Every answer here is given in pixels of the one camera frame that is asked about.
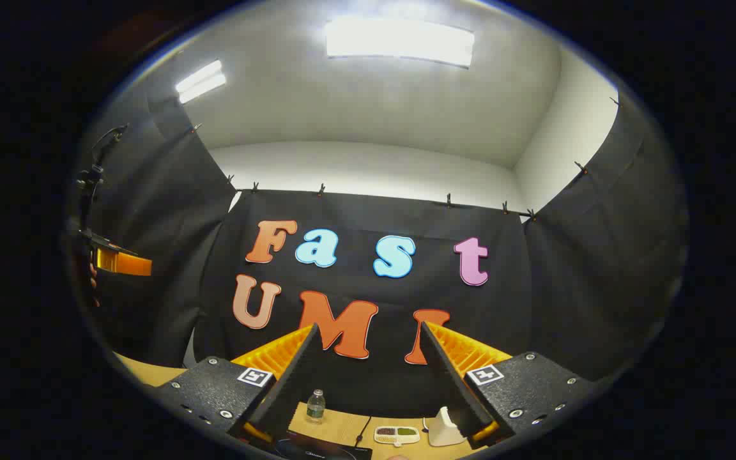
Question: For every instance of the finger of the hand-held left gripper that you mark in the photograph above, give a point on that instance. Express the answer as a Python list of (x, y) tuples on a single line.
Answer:
[(125, 263)]

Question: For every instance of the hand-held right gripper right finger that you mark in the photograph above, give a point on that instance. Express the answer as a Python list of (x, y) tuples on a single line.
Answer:
[(448, 383)]

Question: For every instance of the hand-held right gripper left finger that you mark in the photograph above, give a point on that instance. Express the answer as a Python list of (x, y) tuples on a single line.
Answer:
[(291, 383)]

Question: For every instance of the black induction cooktop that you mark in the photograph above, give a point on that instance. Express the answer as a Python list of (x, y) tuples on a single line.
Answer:
[(323, 452)]

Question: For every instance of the clear plastic water bottle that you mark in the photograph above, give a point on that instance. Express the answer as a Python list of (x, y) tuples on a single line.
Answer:
[(315, 409)]

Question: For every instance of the white toaster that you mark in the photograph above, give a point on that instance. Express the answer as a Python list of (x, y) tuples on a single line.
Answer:
[(444, 431)]

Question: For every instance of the white divided bean plate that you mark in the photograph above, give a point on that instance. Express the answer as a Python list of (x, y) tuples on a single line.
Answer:
[(397, 435)]

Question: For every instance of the black backdrop cloth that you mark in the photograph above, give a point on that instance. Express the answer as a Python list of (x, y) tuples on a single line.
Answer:
[(566, 287)]

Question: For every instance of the small rectangular ceiling light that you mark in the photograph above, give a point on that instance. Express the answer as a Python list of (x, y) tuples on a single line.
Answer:
[(200, 82)]

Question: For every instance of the row of black cloth clips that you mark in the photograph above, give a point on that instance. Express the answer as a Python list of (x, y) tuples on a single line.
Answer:
[(321, 190)]

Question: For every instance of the large rectangular ceiling light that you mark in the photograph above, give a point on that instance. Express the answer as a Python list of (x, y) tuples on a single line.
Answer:
[(400, 41)]

